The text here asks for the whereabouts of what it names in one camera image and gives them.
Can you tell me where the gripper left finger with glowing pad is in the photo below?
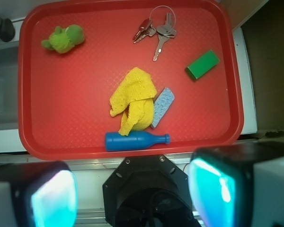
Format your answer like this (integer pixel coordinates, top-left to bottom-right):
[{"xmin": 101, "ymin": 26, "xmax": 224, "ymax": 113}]
[{"xmin": 0, "ymin": 161, "xmax": 78, "ymax": 227}]

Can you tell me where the green plush toy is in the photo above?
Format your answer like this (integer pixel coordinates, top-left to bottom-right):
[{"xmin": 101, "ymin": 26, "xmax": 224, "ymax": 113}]
[{"xmin": 41, "ymin": 25, "xmax": 85, "ymax": 54}]

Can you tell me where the yellow knitted cloth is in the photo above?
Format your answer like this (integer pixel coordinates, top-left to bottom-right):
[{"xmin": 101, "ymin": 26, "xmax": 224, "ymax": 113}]
[{"xmin": 109, "ymin": 67, "xmax": 157, "ymax": 136}]

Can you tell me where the red-headed key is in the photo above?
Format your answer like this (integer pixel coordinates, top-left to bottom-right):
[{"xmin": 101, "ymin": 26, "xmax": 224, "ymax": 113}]
[{"xmin": 133, "ymin": 18, "xmax": 152, "ymax": 42}]

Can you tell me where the silver key under red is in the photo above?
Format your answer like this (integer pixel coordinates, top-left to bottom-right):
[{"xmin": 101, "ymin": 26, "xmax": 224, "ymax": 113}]
[{"xmin": 133, "ymin": 25, "xmax": 156, "ymax": 44}]

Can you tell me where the blue sponge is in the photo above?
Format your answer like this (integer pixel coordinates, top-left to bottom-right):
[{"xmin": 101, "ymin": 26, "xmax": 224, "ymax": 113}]
[{"xmin": 151, "ymin": 87, "xmax": 175, "ymax": 129}]

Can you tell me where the silver key upright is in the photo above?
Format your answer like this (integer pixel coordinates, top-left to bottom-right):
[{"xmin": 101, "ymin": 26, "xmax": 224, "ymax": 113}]
[{"xmin": 165, "ymin": 13, "xmax": 173, "ymax": 31}]

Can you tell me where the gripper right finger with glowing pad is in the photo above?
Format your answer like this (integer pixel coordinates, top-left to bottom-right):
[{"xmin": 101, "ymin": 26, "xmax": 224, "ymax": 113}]
[{"xmin": 188, "ymin": 141, "xmax": 284, "ymax": 227}]

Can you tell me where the black knob object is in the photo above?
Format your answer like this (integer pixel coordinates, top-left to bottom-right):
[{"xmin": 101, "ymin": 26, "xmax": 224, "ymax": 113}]
[{"xmin": 0, "ymin": 17, "xmax": 15, "ymax": 43}]

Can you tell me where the blue plastic bottle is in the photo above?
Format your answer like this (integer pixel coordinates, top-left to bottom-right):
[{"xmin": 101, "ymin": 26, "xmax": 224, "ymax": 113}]
[{"xmin": 105, "ymin": 131, "xmax": 171, "ymax": 152}]

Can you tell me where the wire key ring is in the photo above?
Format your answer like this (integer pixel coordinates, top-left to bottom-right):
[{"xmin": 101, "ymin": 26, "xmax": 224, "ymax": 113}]
[{"xmin": 149, "ymin": 5, "xmax": 177, "ymax": 29}]

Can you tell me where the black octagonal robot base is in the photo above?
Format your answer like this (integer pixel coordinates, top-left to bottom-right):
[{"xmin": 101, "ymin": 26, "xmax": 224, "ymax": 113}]
[{"xmin": 103, "ymin": 155, "xmax": 200, "ymax": 227}]

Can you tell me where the red plastic tray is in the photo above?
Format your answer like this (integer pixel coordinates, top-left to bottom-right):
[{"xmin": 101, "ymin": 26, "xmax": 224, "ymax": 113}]
[{"xmin": 18, "ymin": 0, "xmax": 244, "ymax": 160}]

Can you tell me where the green rectangular block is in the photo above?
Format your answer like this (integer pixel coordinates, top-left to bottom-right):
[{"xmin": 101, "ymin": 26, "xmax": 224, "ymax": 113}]
[{"xmin": 185, "ymin": 50, "xmax": 220, "ymax": 80}]

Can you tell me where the silver key long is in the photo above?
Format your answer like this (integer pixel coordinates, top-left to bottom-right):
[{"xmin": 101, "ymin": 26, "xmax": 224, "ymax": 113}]
[{"xmin": 153, "ymin": 25, "xmax": 177, "ymax": 62}]

